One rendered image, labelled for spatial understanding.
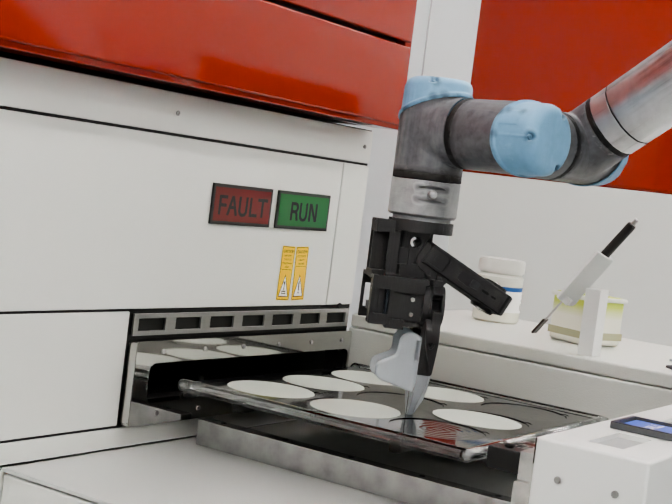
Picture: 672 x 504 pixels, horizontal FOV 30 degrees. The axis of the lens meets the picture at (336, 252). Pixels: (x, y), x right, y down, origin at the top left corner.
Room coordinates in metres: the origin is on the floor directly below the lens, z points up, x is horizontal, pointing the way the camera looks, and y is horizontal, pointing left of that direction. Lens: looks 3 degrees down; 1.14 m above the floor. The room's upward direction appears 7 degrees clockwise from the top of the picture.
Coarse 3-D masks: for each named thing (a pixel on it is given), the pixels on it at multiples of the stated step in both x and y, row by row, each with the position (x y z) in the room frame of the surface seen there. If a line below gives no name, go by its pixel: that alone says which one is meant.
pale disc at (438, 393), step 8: (432, 392) 1.54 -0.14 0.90; (440, 392) 1.55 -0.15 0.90; (448, 392) 1.56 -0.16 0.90; (456, 392) 1.56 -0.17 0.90; (464, 392) 1.57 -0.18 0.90; (448, 400) 1.49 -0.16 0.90; (456, 400) 1.50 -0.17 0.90; (464, 400) 1.51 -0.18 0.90; (472, 400) 1.52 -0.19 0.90; (480, 400) 1.52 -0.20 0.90
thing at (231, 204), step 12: (216, 192) 1.46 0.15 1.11; (228, 192) 1.48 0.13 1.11; (240, 192) 1.50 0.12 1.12; (252, 192) 1.52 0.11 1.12; (264, 192) 1.54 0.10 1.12; (216, 204) 1.47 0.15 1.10; (228, 204) 1.48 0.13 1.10; (240, 204) 1.50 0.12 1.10; (252, 204) 1.52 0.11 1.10; (264, 204) 1.54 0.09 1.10; (216, 216) 1.47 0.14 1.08; (228, 216) 1.49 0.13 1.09; (240, 216) 1.51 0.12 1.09; (252, 216) 1.53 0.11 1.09; (264, 216) 1.55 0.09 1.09
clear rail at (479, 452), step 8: (568, 424) 1.41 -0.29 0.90; (576, 424) 1.42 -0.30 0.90; (584, 424) 1.44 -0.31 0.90; (536, 432) 1.33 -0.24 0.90; (544, 432) 1.34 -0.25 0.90; (552, 432) 1.36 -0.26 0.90; (512, 440) 1.27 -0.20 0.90; (520, 440) 1.29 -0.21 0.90; (528, 440) 1.30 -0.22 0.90; (472, 448) 1.20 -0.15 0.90; (480, 448) 1.21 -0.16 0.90; (464, 456) 1.19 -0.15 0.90; (480, 456) 1.21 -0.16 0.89
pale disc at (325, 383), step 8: (288, 376) 1.52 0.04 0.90; (296, 376) 1.53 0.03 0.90; (304, 376) 1.54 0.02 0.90; (312, 376) 1.55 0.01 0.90; (320, 376) 1.55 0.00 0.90; (296, 384) 1.47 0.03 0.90; (304, 384) 1.48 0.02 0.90; (312, 384) 1.49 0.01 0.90; (320, 384) 1.49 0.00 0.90; (328, 384) 1.50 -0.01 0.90; (336, 384) 1.51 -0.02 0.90; (344, 384) 1.52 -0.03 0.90; (352, 384) 1.52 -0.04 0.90
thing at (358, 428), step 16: (192, 384) 1.38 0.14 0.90; (224, 400) 1.35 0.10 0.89; (240, 400) 1.34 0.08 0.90; (256, 400) 1.33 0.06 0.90; (272, 400) 1.32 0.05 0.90; (288, 416) 1.31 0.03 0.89; (304, 416) 1.29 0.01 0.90; (320, 416) 1.28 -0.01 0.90; (336, 416) 1.28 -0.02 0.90; (352, 432) 1.26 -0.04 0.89; (368, 432) 1.25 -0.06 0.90; (384, 432) 1.24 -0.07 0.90; (416, 448) 1.22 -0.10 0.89; (432, 448) 1.21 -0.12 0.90; (448, 448) 1.20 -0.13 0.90; (464, 448) 1.20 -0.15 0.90
